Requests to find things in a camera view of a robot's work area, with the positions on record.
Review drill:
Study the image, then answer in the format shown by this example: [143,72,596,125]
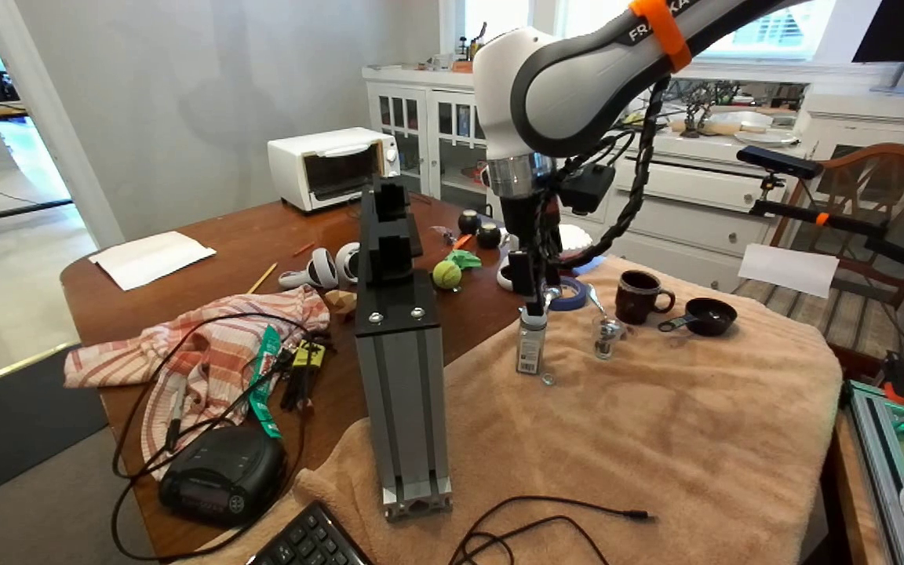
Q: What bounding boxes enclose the black clock radio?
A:
[154,425,293,532]

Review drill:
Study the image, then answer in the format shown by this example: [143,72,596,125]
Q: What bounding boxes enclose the white sideboard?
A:
[589,89,904,295]

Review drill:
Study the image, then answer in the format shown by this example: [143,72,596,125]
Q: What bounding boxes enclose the thin black cable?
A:
[102,310,315,565]

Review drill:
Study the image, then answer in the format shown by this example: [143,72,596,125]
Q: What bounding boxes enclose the white toaster oven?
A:
[263,125,402,218]

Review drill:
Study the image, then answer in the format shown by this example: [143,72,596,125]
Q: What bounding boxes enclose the yellow black connectors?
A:
[276,336,332,415]

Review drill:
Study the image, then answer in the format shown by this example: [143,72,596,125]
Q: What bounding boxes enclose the black cable with plug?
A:
[447,492,657,565]

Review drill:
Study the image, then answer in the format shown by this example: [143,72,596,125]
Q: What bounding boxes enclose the aluminium extrusion camera stand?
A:
[351,300,455,525]

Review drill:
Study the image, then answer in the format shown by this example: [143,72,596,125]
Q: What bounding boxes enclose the pink striped cloth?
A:
[58,285,337,484]

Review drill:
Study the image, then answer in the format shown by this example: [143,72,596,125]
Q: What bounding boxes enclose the white paper sheet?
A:
[86,229,219,295]

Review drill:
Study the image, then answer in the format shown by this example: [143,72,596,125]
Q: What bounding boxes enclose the small clear glass cup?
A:
[589,310,628,363]

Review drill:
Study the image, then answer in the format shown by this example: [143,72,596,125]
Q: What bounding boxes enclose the black keyboard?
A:
[246,500,373,565]

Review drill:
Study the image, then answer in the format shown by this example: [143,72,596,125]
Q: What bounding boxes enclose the dark grey rug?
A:
[0,348,112,519]

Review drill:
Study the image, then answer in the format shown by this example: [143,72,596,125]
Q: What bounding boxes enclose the dark brown mug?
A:
[611,268,678,325]

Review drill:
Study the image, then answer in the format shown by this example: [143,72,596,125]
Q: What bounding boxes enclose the black braided cable bundle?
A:
[549,74,678,277]

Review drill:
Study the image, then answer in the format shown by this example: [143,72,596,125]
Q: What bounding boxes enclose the black boom camera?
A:
[735,141,830,183]

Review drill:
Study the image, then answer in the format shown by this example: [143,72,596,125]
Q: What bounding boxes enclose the brown wooden dining table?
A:
[55,191,541,561]

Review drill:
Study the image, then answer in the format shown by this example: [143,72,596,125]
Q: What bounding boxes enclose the white headphones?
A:
[276,240,363,295]

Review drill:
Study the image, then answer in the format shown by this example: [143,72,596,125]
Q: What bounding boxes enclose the brown wooden chair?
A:
[768,141,904,356]

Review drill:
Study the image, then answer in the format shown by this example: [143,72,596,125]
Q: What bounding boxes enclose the white glass-door cabinet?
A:
[358,62,507,218]

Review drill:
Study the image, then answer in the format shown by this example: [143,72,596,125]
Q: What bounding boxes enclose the white card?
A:
[735,242,843,303]

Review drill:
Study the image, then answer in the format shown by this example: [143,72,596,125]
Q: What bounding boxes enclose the aluminium base frame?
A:
[843,376,904,565]

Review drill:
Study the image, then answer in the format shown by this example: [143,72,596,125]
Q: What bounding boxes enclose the orange strap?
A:
[628,0,696,74]

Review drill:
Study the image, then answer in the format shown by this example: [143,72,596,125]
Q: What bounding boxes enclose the black measuring cup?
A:
[657,295,741,341]

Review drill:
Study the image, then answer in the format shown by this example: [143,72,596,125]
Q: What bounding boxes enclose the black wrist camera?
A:
[555,160,620,218]

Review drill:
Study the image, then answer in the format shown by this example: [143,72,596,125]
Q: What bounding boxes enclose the yellow pencil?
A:
[246,261,282,298]

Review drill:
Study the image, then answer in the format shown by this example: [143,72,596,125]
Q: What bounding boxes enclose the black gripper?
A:
[496,191,564,313]

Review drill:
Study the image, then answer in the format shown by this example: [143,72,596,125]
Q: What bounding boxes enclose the yellow green toy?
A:
[426,244,487,295]

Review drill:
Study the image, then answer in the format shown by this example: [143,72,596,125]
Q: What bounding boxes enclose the black stand camera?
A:
[354,175,441,338]

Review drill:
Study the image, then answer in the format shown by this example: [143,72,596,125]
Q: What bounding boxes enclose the blue bowl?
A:
[549,273,594,313]

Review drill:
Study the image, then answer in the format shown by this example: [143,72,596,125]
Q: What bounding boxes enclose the green packet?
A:
[246,323,289,444]

